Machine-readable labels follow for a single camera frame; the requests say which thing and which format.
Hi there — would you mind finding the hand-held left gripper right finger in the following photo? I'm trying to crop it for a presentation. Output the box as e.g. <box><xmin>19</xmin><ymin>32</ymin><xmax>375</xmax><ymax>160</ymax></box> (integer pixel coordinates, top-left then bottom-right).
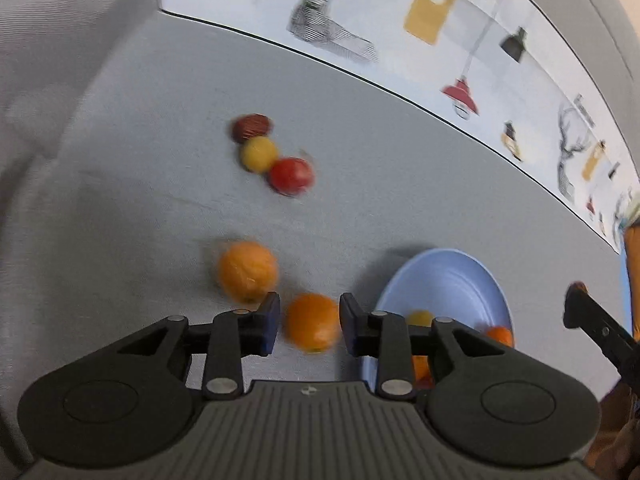
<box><xmin>340</xmin><ymin>292</ymin><xmax>521</xmax><ymax>402</ymax></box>

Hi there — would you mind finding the dark red jujube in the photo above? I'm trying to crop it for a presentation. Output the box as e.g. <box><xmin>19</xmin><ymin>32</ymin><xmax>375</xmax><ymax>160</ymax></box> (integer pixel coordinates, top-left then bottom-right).
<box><xmin>231</xmin><ymin>114</ymin><xmax>275</xmax><ymax>142</ymax></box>

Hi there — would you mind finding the grey printed tablecloth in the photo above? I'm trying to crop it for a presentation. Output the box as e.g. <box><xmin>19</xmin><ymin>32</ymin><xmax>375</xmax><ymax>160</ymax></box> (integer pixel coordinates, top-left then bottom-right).
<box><xmin>0</xmin><ymin>0</ymin><xmax>640</xmax><ymax>461</ymax></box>

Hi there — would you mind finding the small orange mandarin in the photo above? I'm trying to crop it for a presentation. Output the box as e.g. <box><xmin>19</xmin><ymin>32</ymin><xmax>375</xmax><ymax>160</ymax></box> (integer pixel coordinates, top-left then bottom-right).
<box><xmin>484</xmin><ymin>325</ymin><xmax>514</xmax><ymax>348</ymax></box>

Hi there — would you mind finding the orange object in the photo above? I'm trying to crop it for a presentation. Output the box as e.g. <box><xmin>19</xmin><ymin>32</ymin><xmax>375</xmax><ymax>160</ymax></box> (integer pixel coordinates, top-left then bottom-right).
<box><xmin>622</xmin><ymin>224</ymin><xmax>640</xmax><ymax>343</ymax></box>

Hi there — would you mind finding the person's right hand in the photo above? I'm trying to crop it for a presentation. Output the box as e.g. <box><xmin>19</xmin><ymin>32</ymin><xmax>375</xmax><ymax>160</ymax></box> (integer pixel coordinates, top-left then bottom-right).
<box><xmin>590</xmin><ymin>382</ymin><xmax>640</xmax><ymax>480</ymax></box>

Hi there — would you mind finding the blue plate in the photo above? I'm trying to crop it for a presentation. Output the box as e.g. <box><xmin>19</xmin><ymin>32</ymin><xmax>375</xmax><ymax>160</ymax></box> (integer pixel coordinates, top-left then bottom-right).
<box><xmin>360</xmin><ymin>249</ymin><xmax>515</xmax><ymax>396</ymax></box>

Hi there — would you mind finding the bare orange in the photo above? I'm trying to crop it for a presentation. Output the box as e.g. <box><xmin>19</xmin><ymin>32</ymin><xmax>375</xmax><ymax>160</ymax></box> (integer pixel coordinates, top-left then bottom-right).
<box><xmin>284</xmin><ymin>293</ymin><xmax>345</xmax><ymax>354</ymax></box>

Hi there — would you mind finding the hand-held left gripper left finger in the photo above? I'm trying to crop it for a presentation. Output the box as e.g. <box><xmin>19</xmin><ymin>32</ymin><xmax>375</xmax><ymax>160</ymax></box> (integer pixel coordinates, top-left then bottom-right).
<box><xmin>100</xmin><ymin>291</ymin><xmax>281</xmax><ymax>402</ymax></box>

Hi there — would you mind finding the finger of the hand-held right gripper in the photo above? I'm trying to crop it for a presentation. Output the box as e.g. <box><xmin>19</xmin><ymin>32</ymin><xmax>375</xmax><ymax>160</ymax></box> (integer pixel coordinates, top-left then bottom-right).
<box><xmin>563</xmin><ymin>282</ymin><xmax>640</xmax><ymax>378</ymax></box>

